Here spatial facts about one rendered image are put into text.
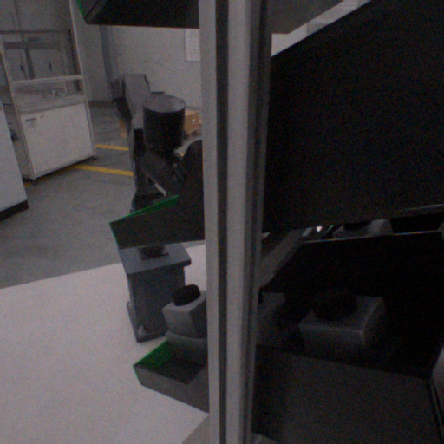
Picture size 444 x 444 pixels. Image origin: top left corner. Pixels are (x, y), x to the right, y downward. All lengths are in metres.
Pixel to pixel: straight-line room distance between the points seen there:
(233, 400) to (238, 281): 0.08
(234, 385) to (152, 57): 10.13
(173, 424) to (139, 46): 10.04
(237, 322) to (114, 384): 0.69
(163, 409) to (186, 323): 0.44
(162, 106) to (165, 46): 9.57
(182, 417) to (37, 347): 0.40
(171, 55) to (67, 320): 9.24
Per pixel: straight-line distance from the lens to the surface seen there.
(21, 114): 4.64
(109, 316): 1.00
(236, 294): 0.16
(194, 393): 0.32
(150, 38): 10.26
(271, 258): 0.20
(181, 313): 0.35
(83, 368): 0.89
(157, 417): 0.78
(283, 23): 0.43
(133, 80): 0.74
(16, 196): 3.95
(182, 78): 9.87
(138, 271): 0.79
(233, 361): 0.19
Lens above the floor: 1.50
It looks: 26 degrees down
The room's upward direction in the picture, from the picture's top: straight up
